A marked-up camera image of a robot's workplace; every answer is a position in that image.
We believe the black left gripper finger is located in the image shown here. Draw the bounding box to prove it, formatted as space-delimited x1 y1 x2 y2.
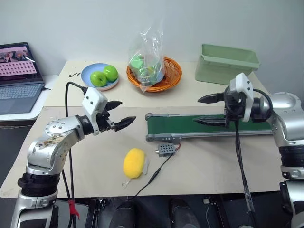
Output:
114 116 137 132
106 100 123 111

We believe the yellow plush toy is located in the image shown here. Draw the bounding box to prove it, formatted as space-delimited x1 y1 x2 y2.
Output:
121 148 151 188

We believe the clear plastic bag with toys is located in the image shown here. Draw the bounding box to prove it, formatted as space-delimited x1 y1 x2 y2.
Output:
128 22 166 94

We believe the orange woven basket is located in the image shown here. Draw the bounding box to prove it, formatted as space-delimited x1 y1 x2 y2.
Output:
126 56 183 93

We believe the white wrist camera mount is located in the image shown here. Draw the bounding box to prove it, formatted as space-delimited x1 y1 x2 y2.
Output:
82 87 107 136
228 73 255 123

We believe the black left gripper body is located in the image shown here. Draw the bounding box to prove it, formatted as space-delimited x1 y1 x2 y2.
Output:
96 104 116 133

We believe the black controller power cable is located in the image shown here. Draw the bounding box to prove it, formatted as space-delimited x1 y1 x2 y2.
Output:
127 144 181 200

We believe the light blue plate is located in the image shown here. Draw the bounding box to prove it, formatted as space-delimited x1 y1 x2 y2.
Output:
80 63 120 92

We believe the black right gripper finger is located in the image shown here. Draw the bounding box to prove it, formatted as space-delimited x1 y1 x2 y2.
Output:
193 115 228 126
197 93 225 104

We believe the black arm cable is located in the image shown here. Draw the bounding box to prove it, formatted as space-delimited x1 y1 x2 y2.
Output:
234 88 274 228
65 81 89 228

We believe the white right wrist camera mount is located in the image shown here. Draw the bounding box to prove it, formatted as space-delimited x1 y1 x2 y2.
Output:
228 73 255 123

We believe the small grey control box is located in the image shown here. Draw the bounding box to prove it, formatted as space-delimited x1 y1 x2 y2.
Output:
155 143 176 158

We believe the dark rounded shape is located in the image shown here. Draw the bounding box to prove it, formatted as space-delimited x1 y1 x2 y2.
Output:
113 201 136 228

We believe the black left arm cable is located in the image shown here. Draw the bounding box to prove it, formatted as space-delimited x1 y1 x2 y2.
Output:
65 81 89 228

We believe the green apple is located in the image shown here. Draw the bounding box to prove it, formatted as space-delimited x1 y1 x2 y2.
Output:
90 71 108 87
103 65 119 82

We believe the green conveyor belt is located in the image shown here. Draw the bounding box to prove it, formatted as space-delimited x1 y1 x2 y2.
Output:
144 112 274 143

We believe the grey laptop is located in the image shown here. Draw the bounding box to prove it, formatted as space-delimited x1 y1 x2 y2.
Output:
0 42 46 116

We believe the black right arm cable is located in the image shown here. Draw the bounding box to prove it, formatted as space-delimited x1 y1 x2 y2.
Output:
234 88 274 228

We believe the light green plastic bin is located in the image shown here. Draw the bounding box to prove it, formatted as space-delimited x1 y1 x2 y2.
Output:
195 43 261 86

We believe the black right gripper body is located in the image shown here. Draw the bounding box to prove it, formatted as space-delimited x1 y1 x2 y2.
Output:
223 85 247 129

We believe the red tape on cable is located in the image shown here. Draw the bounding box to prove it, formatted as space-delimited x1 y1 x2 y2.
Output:
68 200 79 217

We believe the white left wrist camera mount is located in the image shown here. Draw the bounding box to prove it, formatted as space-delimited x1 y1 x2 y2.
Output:
82 87 107 136

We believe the white side table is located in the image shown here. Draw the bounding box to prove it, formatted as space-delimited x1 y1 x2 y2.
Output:
0 74 60 122

